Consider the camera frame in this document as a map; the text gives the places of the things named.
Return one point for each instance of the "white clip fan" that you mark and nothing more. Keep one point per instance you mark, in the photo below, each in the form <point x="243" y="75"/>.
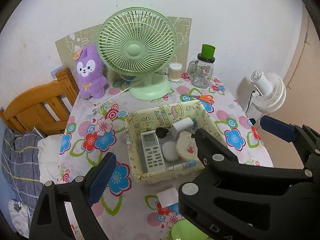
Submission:
<point x="265" y="85"/>

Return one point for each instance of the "purple plush toy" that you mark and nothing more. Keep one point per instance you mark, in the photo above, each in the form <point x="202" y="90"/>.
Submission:
<point x="91" y="77"/>

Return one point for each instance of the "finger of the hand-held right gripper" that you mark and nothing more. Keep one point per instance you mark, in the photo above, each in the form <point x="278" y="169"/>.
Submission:
<point x="277" y="128"/>
<point x="208" y="147"/>

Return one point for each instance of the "floral tablecloth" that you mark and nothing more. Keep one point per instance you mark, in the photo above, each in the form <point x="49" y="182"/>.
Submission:
<point x="82" y="120"/>

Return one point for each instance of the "cream bear-shaped round case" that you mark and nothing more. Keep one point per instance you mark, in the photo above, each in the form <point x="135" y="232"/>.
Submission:
<point x="186" y="146"/>

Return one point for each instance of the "wooden bed headboard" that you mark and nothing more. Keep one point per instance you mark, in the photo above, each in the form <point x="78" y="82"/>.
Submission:
<point x="32" y="107"/>

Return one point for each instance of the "beige patterned wall sheet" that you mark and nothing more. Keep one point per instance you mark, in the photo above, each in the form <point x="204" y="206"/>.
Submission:
<point x="67" y="47"/>

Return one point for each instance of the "small white container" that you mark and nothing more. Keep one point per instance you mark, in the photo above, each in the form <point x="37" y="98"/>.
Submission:
<point x="168" y="196"/>

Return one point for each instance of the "white remote control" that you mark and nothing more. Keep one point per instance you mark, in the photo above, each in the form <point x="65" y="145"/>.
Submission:
<point x="152" y="152"/>

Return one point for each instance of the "white oval object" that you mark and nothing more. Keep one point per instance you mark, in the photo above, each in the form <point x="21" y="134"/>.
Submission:
<point x="170" y="151"/>

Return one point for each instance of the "white charger plug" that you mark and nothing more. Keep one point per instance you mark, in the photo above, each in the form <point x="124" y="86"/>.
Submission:
<point x="182" y="126"/>

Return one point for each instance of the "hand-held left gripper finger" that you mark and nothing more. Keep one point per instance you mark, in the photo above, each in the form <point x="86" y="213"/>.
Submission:
<point x="101" y="180"/>

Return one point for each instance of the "clear cotton swab container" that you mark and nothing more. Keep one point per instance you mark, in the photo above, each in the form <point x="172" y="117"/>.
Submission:
<point x="175" y="72"/>

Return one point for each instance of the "small black object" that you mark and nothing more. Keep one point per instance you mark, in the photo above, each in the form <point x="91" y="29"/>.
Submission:
<point x="162" y="131"/>

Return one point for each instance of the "white printed cloth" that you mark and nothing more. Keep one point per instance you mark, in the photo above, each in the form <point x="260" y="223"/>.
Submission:
<point x="18" y="215"/>

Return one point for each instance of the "green desk fan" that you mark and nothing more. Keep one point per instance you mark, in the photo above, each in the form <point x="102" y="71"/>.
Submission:
<point x="135" y="50"/>

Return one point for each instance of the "grey plaid blanket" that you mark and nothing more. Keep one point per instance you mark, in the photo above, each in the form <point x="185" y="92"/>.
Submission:
<point x="22" y="162"/>

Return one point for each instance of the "light green plastic lid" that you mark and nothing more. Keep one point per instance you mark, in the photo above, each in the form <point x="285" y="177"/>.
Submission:
<point x="185" y="231"/>

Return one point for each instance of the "blue paper piece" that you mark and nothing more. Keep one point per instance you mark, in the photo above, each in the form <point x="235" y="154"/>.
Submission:
<point x="56" y="71"/>

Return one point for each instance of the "yellow patterned storage box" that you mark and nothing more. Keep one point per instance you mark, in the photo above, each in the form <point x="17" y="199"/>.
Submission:
<point x="160" y="116"/>

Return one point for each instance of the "green plastic cup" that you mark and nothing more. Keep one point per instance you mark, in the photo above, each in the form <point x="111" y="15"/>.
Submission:
<point x="208" y="51"/>

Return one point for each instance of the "glass mug jar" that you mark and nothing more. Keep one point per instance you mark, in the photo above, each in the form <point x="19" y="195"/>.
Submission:
<point x="201" y="76"/>

